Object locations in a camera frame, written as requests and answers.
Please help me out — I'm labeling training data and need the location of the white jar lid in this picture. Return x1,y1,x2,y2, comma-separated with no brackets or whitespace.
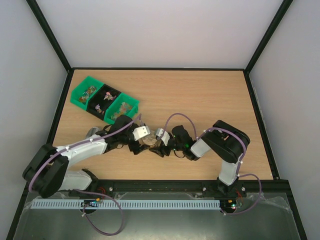
139,130,159,147

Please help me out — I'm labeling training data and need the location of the green bin of gummies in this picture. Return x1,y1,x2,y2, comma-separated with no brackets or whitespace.
103,93,140,125

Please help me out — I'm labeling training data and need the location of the metal candy scoop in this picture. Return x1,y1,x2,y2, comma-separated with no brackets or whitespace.
85,126,100,139

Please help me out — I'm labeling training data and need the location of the black bin of lollipops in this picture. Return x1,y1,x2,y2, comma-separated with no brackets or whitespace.
86,84,122,120

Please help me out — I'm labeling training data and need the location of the green bin of sticks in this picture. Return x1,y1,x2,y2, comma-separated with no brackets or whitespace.
70,76,104,111

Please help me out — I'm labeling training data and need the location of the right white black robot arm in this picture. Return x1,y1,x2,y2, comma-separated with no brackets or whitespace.
149,120,251,196

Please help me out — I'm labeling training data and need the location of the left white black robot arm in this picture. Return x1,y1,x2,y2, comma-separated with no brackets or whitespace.
22,115,151,198

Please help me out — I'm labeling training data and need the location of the metal front tray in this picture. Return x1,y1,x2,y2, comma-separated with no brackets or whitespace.
13,193,299,240

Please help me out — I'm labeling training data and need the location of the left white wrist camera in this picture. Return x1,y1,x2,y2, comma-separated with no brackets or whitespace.
132,125,151,141

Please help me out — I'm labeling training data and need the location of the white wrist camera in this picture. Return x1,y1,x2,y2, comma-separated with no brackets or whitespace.
132,125,151,141
155,128,171,146

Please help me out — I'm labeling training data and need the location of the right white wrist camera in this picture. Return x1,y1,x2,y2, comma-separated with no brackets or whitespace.
155,128,171,146

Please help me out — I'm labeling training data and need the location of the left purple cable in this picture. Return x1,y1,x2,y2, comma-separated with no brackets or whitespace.
28,113,148,236

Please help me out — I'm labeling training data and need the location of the light blue cable duct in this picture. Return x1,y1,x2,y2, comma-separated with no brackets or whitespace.
30,199,221,210

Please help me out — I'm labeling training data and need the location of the black aluminium frame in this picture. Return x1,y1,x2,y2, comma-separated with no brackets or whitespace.
5,0,309,240

